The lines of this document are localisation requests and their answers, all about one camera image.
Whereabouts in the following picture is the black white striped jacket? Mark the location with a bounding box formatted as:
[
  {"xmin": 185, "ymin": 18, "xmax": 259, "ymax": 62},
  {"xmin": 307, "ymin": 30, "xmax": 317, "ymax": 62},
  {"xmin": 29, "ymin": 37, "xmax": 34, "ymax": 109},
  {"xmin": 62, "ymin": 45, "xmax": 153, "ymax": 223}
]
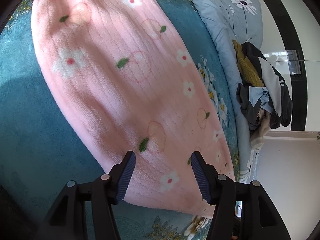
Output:
[{"xmin": 241, "ymin": 42, "xmax": 292, "ymax": 129}]

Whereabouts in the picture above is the mustard yellow garment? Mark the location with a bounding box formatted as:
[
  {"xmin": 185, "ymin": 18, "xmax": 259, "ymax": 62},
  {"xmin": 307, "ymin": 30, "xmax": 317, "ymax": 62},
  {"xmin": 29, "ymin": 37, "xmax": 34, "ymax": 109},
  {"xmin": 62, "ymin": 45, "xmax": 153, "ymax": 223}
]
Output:
[{"xmin": 232, "ymin": 40, "xmax": 264, "ymax": 87}]

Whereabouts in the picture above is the white black sliding wardrobe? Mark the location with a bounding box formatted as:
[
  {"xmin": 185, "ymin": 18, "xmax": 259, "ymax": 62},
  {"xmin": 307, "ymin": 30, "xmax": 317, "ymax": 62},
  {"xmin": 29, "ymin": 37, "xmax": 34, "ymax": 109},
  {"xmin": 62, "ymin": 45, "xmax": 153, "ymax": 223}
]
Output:
[{"xmin": 259, "ymin": 0, "xmax": 319, "ymax": 132}]

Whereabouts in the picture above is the pink fleece floral garment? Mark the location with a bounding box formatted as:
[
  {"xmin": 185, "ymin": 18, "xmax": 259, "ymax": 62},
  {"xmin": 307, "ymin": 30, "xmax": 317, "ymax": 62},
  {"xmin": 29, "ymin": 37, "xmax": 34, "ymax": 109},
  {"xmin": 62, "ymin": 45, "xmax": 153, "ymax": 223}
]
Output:
[{"xmin": 31, "ymin": 0, "xmax": 234, "ymax": 218}]

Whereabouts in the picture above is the light blue floral quilt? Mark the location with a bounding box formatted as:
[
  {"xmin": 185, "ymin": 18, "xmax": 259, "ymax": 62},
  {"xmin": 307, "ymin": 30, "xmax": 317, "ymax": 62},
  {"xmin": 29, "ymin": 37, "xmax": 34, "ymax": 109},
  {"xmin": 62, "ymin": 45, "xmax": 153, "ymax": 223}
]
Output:
[{"xmin": 192, "ymin": 0, "xmax": 263, "ymax": 183}]

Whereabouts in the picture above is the teal floral bed blanket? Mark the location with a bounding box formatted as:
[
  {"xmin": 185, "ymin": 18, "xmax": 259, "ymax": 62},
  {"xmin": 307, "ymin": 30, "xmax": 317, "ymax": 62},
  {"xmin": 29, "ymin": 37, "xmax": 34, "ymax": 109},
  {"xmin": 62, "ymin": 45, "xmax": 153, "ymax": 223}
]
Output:
[{"xmin": 1, "ymin": 0, "xmax": 239, "ymax": 239}]

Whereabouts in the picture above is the light blue shirt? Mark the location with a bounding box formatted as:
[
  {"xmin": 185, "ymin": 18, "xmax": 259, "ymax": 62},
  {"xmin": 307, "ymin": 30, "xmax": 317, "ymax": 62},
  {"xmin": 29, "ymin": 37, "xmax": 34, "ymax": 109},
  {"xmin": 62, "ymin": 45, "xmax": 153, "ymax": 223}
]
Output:
[{"xmin": 249, "ymin": 87, "xmax": 273, "ymax": 113}]

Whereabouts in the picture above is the beige fleece garment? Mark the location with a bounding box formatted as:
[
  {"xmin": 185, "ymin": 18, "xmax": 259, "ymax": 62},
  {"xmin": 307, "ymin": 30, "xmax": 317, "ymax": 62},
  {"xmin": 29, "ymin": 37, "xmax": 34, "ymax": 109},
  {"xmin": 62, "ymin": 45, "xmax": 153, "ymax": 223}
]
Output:
[{"xmin": 250, "ymin": 112, "xmax": 271, "ymax": 152}]

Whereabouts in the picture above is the dark grey garment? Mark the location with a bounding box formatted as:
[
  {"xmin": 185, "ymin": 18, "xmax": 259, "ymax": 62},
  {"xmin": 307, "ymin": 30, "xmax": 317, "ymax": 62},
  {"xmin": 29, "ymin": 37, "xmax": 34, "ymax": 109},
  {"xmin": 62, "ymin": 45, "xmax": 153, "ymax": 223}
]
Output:
[{"xmin": 236, "ymin": 83, "xmax": 261, "ymax": 131}]

